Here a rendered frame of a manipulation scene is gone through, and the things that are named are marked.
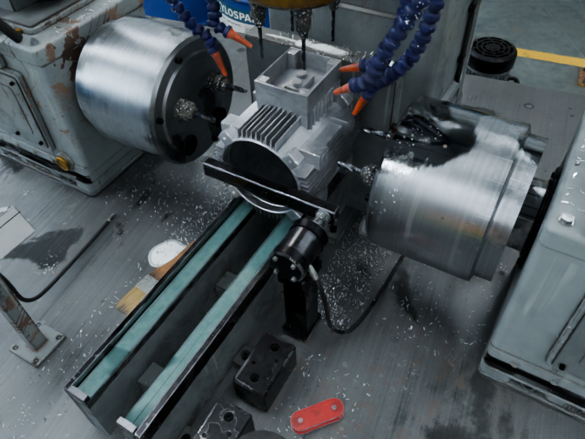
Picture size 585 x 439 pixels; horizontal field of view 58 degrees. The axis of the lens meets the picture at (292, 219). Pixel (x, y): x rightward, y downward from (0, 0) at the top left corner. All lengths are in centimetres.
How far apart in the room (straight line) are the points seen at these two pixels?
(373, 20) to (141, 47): 41
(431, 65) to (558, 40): 261
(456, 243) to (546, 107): 82
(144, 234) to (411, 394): 61
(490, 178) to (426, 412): 39
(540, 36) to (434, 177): 291
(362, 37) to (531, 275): 54
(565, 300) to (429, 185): 22
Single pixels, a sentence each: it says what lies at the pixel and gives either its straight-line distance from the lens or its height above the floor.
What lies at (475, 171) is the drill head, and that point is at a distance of 75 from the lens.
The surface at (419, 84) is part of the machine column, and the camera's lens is 106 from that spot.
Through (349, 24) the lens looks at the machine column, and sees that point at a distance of 106.
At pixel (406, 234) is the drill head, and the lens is 79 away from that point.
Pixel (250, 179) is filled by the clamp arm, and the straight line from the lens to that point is 88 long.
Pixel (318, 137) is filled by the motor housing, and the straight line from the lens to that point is 90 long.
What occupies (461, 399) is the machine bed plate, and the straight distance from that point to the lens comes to 94.
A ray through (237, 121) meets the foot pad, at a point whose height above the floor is 107.
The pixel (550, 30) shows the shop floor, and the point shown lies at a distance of 370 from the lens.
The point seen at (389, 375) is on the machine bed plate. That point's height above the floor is 80.
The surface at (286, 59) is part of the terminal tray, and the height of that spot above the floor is 113.
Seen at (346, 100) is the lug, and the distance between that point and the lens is 96.
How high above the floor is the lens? 163
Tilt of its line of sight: 47 degrees down
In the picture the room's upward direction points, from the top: 3 degrees counter-clockwise
